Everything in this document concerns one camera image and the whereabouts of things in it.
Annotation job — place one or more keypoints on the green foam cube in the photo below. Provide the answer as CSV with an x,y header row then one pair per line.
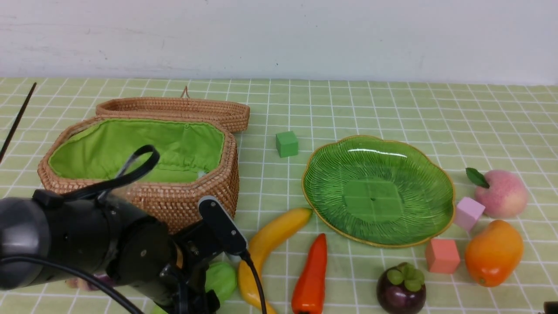
x,y
287,144

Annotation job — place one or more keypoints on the yellow banana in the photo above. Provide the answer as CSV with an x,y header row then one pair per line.
x,y
261,246

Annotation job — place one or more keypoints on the purple mangosteen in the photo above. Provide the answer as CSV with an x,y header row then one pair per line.
x,y
401,289

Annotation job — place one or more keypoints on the green fabric basket lining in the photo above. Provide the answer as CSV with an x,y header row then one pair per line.
x,y
99,152

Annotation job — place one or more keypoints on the green cucumber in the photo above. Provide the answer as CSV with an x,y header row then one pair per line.
x,y
222,279

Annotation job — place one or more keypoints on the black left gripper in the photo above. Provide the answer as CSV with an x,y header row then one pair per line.
x,y
171,270

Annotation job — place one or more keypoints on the orange mango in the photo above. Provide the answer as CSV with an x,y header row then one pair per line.
x,y
493,255

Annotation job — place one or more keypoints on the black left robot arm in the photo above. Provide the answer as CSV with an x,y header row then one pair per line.
x,y
116,238

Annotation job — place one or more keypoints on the green glass leaf plate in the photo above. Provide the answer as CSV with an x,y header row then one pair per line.
x,y
382,193

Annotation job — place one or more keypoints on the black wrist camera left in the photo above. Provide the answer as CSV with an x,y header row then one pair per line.
x,y
232,241

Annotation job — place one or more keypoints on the woven wicker basket lid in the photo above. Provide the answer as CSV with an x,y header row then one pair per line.
x,y
232,116

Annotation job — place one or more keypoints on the salmon foam cube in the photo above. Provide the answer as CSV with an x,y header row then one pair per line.
x,y
442,256

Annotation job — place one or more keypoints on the pink foam cube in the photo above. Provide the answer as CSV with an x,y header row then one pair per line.
x,y
468,212

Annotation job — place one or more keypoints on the orange red pepper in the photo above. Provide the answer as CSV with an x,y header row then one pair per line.
x,y
310,290

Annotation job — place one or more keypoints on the green checkered tablecloth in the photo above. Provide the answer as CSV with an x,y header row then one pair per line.
x,y
484,126

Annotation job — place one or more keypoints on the pink peach with leaf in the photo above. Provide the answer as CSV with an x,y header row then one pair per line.
x,y
502,193

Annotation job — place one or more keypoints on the woven wicker basket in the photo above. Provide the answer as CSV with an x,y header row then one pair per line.
x,y
176,204

